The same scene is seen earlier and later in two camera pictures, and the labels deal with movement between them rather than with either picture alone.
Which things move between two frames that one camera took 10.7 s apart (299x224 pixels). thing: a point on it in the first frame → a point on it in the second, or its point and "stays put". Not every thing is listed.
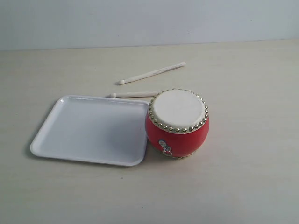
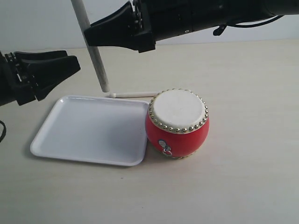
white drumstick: (152, 73) → (83, 22)
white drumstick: (133, 94) stays put
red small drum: (177, 122) stays put
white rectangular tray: (104, 130) stays put
